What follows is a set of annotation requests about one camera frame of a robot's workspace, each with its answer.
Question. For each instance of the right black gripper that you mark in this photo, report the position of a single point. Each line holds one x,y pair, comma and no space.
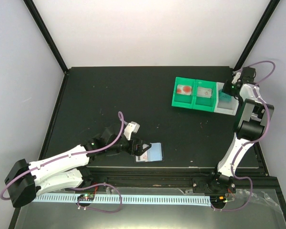
226,89

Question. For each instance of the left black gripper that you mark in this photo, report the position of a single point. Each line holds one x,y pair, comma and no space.
138,151

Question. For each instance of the black leather card holder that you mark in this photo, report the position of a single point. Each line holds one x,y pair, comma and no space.
155,153

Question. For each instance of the white card red pattern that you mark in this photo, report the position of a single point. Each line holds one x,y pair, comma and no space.
204,92

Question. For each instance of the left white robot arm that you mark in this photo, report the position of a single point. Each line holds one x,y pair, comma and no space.
28,180

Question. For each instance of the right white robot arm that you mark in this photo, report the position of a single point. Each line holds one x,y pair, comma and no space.
251,125

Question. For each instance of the card with red circles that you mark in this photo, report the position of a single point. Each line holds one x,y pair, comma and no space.
184,89

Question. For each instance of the white bin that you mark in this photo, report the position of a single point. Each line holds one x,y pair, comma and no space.
222,107

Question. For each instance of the middle green bin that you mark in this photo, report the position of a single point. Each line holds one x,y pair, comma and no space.
205,104

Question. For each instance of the green bin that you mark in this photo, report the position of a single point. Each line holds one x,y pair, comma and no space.
183,101
205,104

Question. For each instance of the left green bin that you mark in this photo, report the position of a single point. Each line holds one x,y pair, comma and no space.
183,101

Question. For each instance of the small circuit board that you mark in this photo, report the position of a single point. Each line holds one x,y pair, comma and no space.
85,197

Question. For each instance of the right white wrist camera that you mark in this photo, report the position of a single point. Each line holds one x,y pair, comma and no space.
236,76

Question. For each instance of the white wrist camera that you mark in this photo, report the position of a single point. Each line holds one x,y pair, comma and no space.
236,76
131,127

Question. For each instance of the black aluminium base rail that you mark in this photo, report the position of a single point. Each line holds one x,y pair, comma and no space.
145,176

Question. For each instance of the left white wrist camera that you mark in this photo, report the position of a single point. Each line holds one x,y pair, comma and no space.
131,127

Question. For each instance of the right black frame post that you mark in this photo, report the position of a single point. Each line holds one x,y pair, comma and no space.
267,14

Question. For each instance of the black frame post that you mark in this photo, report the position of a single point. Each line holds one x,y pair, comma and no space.
46,34
267,14

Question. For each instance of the white slotted cable duct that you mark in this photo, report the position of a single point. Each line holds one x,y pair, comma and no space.
127,199

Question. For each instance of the left black frame post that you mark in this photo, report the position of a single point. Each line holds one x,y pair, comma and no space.
46,34

